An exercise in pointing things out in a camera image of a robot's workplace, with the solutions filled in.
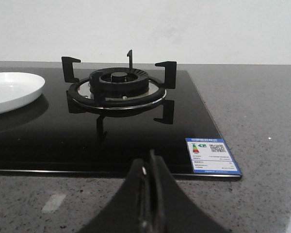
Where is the black glass gas cooktop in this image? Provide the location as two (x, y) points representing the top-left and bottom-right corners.
(0, 68), (242, 180)

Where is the blue energy label sticker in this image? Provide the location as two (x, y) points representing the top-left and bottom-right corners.
(186, 138), (241, 175)

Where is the white round plate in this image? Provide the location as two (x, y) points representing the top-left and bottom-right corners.
(0, 72), (46, 114)

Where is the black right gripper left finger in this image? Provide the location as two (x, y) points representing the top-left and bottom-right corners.
(79, 159), (147, 233)

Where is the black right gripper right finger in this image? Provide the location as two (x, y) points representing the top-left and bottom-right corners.
(149, 150), (228, 233)

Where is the right black gas burner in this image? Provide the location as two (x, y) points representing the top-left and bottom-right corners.
(67, 67), (166, 110)

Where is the right black pan support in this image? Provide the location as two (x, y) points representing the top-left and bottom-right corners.
(61, 50), (178, 104)

